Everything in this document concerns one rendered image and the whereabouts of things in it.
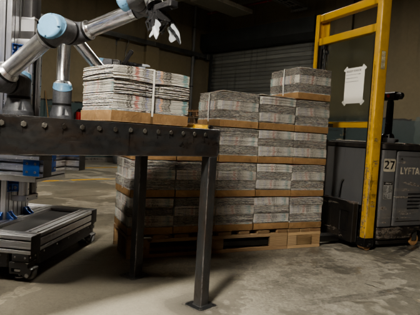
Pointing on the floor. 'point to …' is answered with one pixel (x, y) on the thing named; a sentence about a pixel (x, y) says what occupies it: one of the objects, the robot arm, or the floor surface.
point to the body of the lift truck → (409, 174)
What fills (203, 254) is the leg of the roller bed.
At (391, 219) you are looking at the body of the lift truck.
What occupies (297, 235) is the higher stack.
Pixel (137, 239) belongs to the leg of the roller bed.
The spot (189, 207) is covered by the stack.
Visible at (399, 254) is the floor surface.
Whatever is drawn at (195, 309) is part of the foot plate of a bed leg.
